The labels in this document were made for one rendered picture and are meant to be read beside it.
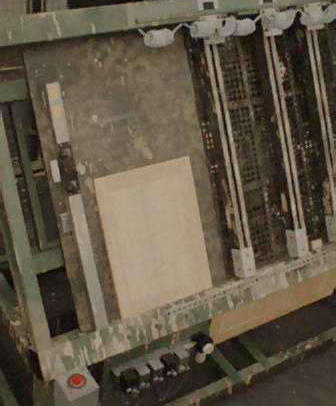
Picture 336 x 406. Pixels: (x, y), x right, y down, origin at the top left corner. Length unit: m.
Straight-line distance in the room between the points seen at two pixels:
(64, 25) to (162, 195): 0.78
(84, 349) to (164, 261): 0.49
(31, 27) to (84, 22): 0.21
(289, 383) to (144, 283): 1.36
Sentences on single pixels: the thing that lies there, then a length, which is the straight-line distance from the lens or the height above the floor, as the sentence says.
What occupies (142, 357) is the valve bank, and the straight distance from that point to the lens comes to 2.86.
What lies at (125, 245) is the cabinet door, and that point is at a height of 1.13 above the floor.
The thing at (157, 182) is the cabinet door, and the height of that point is 1.31.
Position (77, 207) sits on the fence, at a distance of 2.62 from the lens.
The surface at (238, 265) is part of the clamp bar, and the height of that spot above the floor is 0.95.
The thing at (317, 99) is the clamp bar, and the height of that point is 1.50.
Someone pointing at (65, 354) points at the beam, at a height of 0.87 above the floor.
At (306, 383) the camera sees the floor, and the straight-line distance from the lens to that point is 3.93.
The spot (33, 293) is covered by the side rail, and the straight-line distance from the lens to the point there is 2.58.
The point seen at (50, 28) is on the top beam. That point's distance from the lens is 2.56.
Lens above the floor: 2.89
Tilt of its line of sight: 35 degrees down
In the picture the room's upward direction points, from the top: 8 degrees clockwise
